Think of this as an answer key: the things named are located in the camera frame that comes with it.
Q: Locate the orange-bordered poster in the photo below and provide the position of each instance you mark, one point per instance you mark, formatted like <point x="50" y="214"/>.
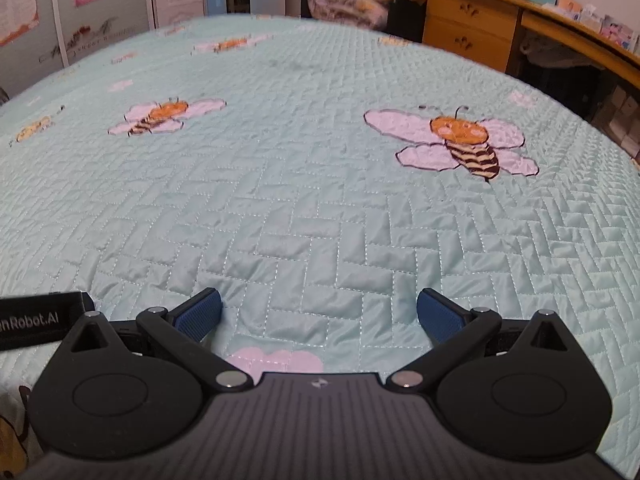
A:
<point x="17" y="0"/>

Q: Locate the black chair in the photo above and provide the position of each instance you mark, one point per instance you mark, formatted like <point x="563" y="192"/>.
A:
<point x="407" y="20"/>

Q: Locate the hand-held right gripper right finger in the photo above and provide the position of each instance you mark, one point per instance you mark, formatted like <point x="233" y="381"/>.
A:
<point x="437" y="312"/>

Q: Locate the stack of cardboard boxes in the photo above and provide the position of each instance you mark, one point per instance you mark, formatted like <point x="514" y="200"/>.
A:
<point x="620" y="120"/>

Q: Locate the mint quilted bee-print bedspread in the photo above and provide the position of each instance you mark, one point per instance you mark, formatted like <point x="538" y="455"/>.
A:
<point x="300" y="185"/>

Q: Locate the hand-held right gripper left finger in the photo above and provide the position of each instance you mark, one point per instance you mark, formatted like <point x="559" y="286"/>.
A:
<point x="200" y="312"/>

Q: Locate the wooden desk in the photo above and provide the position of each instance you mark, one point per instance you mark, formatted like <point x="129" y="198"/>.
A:
<point x="475" y="20"/>

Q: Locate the row of small boxes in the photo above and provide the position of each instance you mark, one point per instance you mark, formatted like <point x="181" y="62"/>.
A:
<point x="600" y="22"/>

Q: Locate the sliding-door wardrobe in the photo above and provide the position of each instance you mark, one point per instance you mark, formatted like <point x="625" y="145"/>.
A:
<point x="100" y="35"/>

